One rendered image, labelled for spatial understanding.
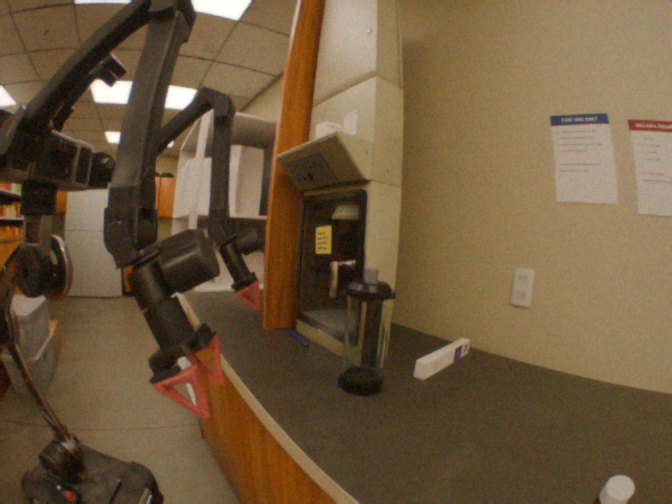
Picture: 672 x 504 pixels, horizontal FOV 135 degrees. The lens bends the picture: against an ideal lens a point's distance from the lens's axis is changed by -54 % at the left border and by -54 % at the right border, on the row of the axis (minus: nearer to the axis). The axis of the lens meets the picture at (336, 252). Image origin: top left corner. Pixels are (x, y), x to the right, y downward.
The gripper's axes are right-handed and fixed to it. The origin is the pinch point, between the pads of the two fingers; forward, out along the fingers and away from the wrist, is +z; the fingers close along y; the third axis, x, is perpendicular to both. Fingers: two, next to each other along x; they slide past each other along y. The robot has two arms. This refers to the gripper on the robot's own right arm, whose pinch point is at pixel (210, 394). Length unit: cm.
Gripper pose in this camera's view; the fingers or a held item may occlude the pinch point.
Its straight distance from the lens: 44.7
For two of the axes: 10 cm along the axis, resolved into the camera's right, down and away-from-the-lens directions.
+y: -1.5, -0.6, 9.9
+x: -9.0, 4.1, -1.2
